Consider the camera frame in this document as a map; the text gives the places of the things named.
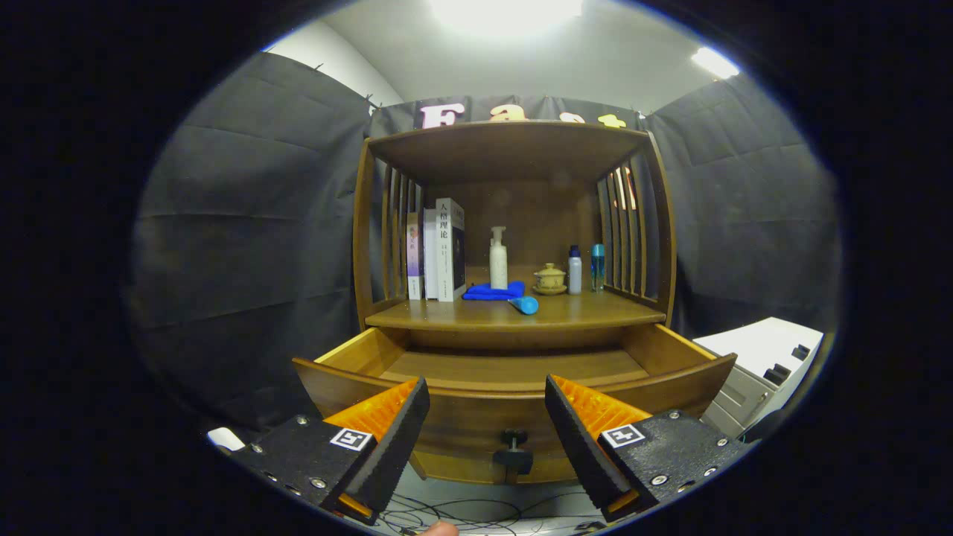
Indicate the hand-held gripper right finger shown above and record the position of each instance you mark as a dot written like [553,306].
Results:
[579,447]

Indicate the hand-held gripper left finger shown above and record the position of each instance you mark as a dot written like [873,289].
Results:
[394,447]

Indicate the black drawer knob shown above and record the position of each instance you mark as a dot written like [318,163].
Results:
[514,450]

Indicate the wooden drawer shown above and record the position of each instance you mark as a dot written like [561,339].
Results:
[476,424]

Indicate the blue white cosmetic tube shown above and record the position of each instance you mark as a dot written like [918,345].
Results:
[525,304]

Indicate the wooden countertop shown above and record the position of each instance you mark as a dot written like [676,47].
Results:
[476,313]

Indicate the wooden cabinet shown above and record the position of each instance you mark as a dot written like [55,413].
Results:
[506,149]

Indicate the yellow saucer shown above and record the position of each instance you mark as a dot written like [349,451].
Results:
[549,292]

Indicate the yellow lidded tea cup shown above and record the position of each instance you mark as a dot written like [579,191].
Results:
[550,277]

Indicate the white bottle with blue cap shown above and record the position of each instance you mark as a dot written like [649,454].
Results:
[575,274]

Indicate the clear blue bottle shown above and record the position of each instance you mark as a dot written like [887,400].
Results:
[598,268]

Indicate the blue folded cloth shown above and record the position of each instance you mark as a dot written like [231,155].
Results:
[488,292]

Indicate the purple white book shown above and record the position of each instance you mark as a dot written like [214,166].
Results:
[414,257]

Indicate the thin white book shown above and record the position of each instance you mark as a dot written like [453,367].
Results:
[429,253]

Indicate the white pump bottle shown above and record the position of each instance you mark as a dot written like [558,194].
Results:
[498,260]

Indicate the large white book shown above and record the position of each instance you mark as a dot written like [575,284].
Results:
[449,249]

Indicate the ceiling tube light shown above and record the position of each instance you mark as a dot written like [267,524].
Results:
[715,61]

